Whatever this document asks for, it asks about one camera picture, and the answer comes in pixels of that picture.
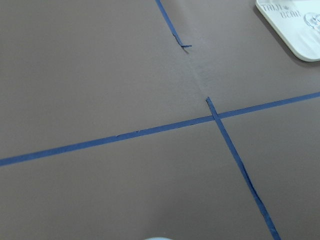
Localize light blue plastic cup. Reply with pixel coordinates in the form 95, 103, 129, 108
145, 237, 172, 240

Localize cream bear tray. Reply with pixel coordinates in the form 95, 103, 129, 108
255, 0, 320, 62

